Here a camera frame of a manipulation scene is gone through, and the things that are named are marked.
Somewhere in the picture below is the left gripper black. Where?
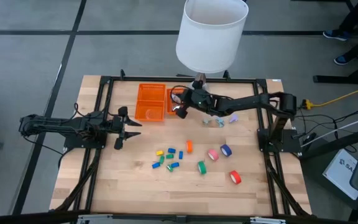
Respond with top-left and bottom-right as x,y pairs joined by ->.
109,106 -> 142,151

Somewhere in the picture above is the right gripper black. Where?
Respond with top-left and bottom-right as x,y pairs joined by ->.
175,80 -> 214,119

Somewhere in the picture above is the pink tape roll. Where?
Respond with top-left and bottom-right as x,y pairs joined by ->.
207,149 -> 220,162

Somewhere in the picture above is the blue tape roll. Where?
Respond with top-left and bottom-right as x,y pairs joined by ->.
219,144 -> 232,157

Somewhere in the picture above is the red tape roll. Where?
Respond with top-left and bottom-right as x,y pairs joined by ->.
229,170 -> 242,185

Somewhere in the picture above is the table lamp white shade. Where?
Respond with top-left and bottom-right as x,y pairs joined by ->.
175,0 -> 250,94

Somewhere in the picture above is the black power adapter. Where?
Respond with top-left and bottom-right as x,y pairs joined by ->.
303,132 -> 318,144

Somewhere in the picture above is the black crossbar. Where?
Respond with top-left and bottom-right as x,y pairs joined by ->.
0,210 -> 358,224

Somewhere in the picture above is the black desk beam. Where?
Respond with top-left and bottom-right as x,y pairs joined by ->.
299,123 -> 358,161

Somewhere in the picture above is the person's blue shoe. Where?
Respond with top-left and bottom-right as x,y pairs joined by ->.
323,29 -> 351,42
334,53 -> 353,66

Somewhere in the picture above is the white cardboard box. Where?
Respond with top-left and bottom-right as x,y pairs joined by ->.
323,148 -> 358,201

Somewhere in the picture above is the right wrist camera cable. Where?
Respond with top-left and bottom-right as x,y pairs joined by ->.
170,85 -> 186,105

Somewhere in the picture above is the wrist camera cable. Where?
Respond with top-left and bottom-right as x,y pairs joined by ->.
72,101 -> 90,119
170,85 -> 186,105

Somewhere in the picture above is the black aluminium table frame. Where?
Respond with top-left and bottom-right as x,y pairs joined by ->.
50,68 -> 313,218

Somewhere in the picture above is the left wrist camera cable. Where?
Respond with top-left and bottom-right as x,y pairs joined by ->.
72,101 -> 90,119

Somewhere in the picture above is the silver metal bracket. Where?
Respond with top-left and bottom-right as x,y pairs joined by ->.
249,217 -> 287,224
76,213 -> 114,224

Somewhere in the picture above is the yellow power cord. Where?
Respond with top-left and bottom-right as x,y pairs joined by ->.
301,80 -> 358,110

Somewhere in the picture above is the black desk leg frame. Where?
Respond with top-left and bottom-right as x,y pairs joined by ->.
313,40 -> 358,85

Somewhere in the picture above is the white cable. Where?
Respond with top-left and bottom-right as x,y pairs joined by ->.
300,111 -> 358,147

